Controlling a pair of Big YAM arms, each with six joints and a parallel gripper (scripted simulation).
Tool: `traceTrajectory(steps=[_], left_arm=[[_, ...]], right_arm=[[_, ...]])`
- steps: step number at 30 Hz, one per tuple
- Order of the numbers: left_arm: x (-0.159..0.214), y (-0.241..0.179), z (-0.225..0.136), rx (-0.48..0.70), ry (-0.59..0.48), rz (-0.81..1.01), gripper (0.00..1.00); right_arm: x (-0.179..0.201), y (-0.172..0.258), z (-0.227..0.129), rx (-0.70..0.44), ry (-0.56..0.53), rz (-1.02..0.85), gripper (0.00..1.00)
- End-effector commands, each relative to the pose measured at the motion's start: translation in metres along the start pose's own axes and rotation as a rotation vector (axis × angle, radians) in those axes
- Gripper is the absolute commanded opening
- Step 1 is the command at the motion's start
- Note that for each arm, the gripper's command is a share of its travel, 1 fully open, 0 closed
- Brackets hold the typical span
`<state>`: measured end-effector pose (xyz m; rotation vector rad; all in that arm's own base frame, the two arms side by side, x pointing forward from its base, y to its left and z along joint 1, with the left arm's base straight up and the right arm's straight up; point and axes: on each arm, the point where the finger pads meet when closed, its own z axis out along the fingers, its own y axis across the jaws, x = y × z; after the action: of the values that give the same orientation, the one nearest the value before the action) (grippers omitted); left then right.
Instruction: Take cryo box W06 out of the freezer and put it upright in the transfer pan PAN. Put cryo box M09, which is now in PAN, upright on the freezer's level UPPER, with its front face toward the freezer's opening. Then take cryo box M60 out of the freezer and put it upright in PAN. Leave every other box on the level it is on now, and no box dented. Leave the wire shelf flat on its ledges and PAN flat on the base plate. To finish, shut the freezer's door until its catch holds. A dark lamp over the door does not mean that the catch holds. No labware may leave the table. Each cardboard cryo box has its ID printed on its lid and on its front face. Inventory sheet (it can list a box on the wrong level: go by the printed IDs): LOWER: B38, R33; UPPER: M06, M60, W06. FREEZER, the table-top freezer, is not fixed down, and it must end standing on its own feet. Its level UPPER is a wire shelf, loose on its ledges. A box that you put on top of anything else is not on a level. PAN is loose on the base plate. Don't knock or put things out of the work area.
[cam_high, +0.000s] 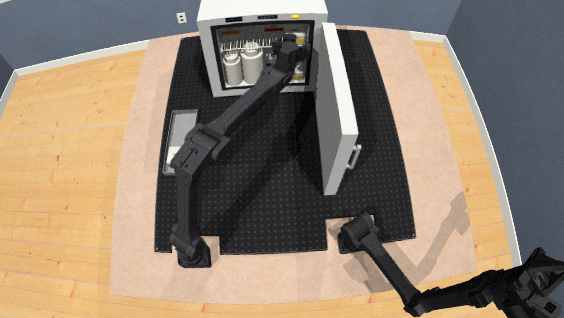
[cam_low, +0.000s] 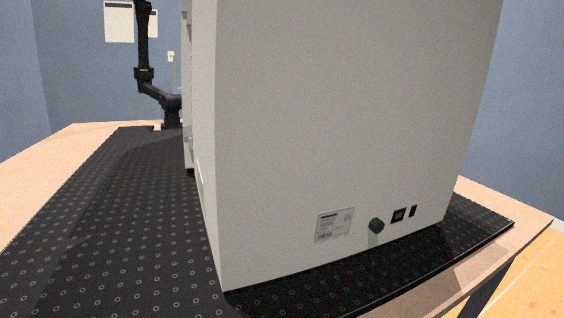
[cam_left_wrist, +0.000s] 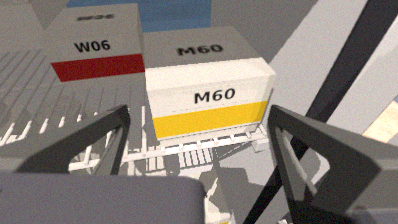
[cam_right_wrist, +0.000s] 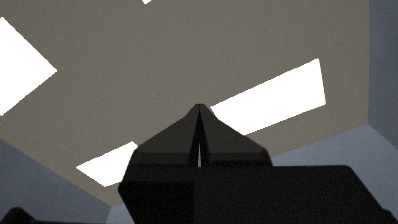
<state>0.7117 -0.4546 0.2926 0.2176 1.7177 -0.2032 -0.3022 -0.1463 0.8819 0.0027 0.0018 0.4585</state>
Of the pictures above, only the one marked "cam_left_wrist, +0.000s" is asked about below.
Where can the white wire shelf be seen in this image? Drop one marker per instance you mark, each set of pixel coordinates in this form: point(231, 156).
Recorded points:
point(92, 163)

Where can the white cardboard cryo box m60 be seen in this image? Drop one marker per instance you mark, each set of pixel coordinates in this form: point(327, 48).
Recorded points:
point(204, 83)

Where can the light blue flat block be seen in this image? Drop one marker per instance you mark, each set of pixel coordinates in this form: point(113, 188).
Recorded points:
point(156, 26)
point(158, 10)

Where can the white cardboard box labelled w06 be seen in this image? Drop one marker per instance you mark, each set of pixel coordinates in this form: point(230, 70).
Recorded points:
point(96, 46)

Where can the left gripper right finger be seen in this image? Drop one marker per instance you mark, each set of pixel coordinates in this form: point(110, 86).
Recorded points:
point(363, 171)

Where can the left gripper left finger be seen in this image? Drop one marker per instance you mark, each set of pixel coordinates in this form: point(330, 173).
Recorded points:
point(50, 152)

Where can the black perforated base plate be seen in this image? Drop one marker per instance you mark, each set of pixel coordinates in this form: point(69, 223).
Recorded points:
point(287, 217)

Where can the white cardboard box with yellow band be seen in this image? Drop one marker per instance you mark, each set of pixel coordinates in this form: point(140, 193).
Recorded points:
point(216, 211)

